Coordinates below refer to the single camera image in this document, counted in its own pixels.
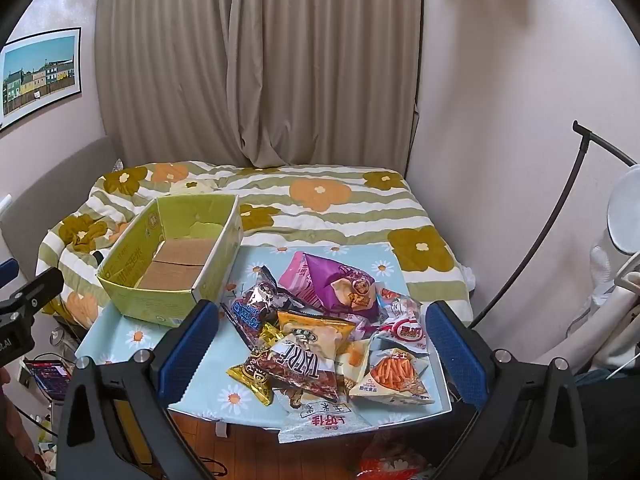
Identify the white red shrimp flakes bag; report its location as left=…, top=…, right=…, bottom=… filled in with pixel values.
left=373, top=283, right=428, bottom=356

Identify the white round lamp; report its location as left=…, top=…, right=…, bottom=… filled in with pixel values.
left=606, top=165, right=640, bottom=255

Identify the purple bread snack bag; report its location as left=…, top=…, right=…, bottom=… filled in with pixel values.
left=278, top=252, right=378, bottom=321

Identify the oreo style cookie bag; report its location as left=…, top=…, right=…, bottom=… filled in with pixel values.
left=221, top=266, right=307, bottom=350

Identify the grey white snack bag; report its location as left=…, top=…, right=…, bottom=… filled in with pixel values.
left=274, top=389, right=373, bottom=444

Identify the smartphone with red screen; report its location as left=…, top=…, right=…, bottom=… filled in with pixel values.
left=23, top=360, right=72, bottom=402

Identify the gold chocolate pillows bag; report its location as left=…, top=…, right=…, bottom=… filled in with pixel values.
left=227, top=323, right=282, bottom=406

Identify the beige curtain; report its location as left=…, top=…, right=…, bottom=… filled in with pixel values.
left=94, top=0, right=423, bottom=172

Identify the orange cheese stick bag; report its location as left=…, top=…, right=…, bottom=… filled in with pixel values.
left=349, top=348, right=435, bottom=405

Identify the framed houses picture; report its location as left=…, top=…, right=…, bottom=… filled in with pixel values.
left=1, top=27, right=81, bottom=129

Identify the brown wafer snack bag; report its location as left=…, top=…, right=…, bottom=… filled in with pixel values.
left=254, top=328, right=340, bottom=402

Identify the cream muffin cake bag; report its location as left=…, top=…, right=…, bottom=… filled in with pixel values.
left=335, top=339, right=370, bottom=389

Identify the green cardboard box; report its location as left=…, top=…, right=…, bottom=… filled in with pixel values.
left=98, top=193, right=243, bottom=327

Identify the black floor lamp stand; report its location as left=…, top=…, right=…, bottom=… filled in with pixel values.
left=470, top=120, right=637, bottom=328

